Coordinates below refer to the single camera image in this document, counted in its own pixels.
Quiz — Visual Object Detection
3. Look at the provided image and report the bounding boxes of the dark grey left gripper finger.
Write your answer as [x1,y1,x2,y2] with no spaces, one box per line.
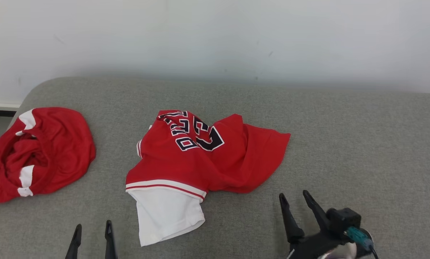
[105,220,118,259]
[65,224,82,259]

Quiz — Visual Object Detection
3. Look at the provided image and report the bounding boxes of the grey fabric sofa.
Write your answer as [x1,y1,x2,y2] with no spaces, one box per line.
[0,76,430,259]

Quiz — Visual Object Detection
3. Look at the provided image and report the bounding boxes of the red jersey with white sleeves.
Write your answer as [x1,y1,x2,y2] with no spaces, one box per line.
[126,110,291,247]

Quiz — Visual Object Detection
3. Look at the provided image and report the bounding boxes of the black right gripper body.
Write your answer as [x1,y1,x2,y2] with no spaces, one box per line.
[289,230,375,259]

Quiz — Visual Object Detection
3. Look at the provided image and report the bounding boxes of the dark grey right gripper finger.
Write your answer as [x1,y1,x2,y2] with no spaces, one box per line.
[303,190,330,231]
[279,193,305,243]

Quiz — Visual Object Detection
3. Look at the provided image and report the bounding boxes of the teal cable connector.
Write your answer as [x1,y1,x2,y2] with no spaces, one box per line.
[345,227,379,259]

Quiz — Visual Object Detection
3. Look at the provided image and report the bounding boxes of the red shorts with white patches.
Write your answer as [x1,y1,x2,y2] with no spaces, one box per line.
[0,107,96,205]

